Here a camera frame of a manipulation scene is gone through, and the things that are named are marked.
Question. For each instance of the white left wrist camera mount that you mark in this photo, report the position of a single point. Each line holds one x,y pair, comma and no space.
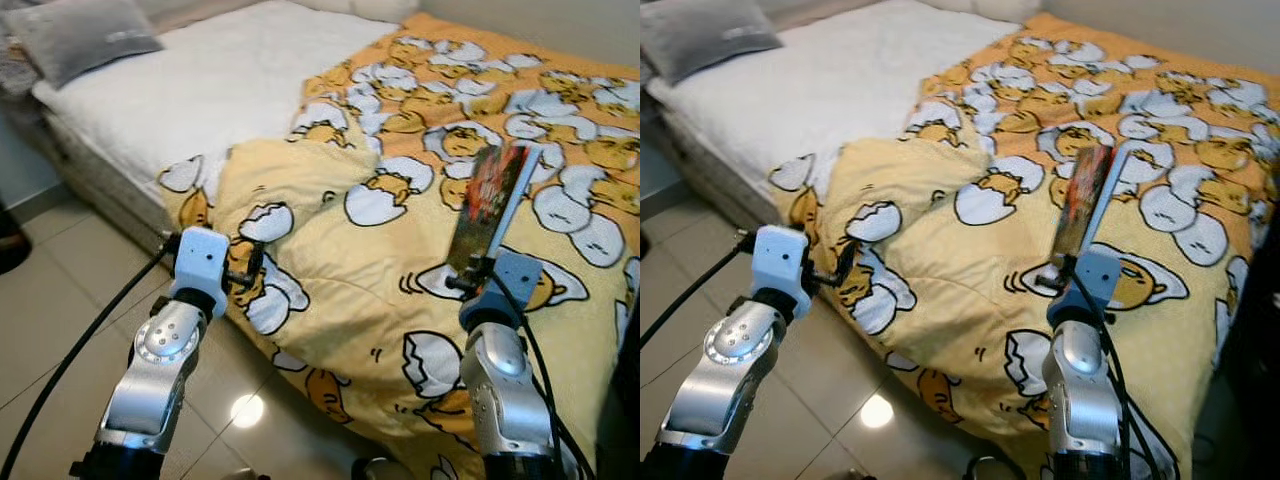
780,265
200,265

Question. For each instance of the white quilted mattress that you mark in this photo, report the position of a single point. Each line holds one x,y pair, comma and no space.
830,90
200,90

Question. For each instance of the grey pillow with embroidered letters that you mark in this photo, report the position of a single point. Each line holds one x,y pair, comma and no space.
80,40
710,40

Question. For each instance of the yellow quilt with egg characters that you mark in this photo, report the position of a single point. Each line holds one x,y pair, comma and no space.
350,290
960,290

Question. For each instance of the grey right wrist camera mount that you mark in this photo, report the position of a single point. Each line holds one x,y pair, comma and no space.
1098,280
515,285

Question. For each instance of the book with red dark cover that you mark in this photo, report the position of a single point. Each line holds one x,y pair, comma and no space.
1085,200
485,200

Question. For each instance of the cream white pillow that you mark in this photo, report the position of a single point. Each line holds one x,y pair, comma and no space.
380,8
1000,8

